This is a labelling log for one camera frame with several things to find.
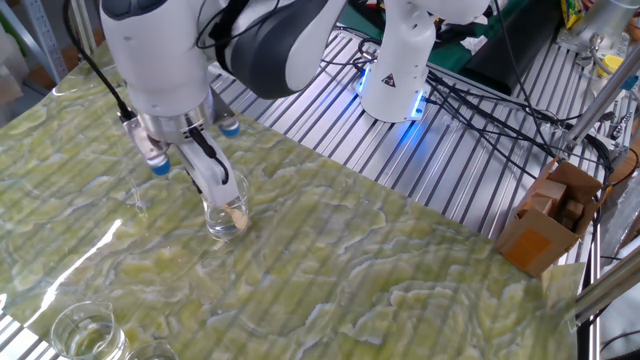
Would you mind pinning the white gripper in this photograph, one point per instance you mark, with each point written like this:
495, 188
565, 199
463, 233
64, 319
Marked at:
217, 192

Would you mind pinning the wooden stirring spoon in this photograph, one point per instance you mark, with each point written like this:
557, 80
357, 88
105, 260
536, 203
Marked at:
239, 219

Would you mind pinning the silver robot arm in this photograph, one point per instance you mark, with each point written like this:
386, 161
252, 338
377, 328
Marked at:
607, 15

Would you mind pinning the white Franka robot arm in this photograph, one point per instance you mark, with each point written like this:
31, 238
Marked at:
160, 55

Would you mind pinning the clear glass beaker with water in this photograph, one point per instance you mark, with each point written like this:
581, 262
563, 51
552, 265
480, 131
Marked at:
222, 227
87, 340
152, 352

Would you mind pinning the green marble pattern mat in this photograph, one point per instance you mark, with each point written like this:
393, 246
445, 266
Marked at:
350, 275

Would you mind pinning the green cloth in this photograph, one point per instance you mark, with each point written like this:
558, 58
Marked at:
450, 57

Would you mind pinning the brown cardboard box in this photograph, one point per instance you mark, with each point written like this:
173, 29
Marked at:
535, 245

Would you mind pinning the wooden block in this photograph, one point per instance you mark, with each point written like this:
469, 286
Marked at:
547, 195
572, 212

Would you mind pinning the black rolled mat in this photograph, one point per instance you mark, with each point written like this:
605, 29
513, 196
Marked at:
515, 45

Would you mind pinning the colourful snack packet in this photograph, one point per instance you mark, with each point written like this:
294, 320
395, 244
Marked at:
572, 12

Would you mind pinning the yellow plastic item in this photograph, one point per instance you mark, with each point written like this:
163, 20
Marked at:
611, 65

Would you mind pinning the aluminium frame post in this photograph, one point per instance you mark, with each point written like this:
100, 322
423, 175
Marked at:
600, 102
610, 287
84, 25

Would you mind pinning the grey perforated shelf frame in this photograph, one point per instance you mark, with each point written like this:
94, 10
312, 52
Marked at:
45, 40

